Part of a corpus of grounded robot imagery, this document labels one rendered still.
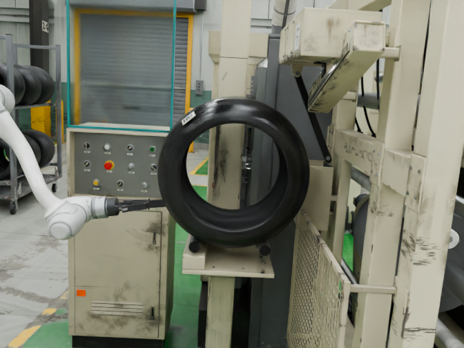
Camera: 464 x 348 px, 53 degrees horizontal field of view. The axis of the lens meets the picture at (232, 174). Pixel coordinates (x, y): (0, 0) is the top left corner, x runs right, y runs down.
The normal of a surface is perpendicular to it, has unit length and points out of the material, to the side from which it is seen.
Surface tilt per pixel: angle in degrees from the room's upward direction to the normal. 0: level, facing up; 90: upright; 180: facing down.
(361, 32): 72
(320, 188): 90
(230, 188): 90
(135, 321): 90
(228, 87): 90
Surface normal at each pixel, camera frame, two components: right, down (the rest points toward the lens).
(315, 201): 0.01, 0.18
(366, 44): 0.03, -0.12
